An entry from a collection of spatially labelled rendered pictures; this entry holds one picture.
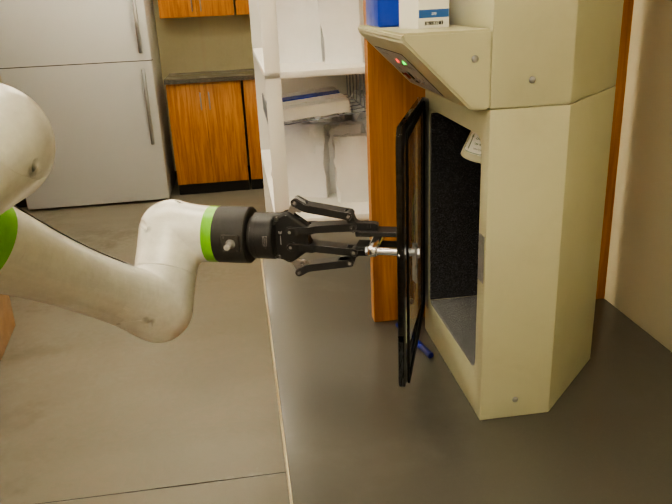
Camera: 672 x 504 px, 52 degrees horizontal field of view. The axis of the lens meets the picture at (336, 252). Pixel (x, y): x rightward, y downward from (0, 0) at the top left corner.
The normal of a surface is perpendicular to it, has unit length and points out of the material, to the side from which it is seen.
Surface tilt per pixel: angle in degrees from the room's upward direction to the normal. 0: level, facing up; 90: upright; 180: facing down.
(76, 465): 0
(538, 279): 90
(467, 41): 90
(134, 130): 90
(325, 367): 0
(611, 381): 0
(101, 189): 90
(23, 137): 75
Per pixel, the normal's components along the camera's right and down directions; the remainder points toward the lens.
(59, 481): -0.04, -0.94
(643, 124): -0.99, 0.09
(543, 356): 0.15, 0.34
